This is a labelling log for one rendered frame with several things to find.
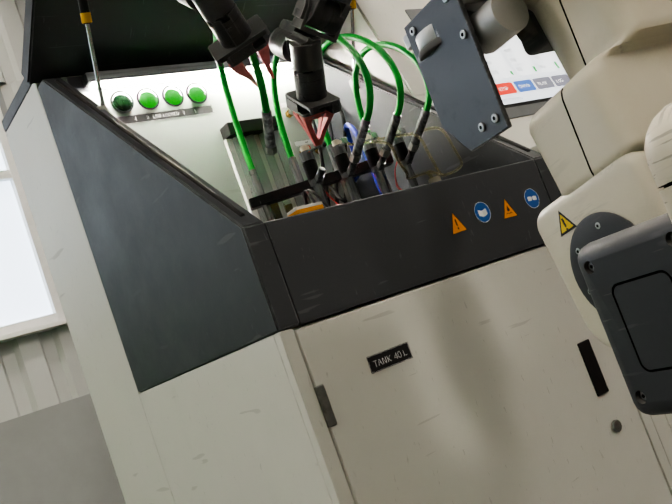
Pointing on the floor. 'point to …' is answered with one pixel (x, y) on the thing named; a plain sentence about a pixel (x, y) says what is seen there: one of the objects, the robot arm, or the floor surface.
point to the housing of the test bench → (84, 301)
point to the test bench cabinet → (261, 428)
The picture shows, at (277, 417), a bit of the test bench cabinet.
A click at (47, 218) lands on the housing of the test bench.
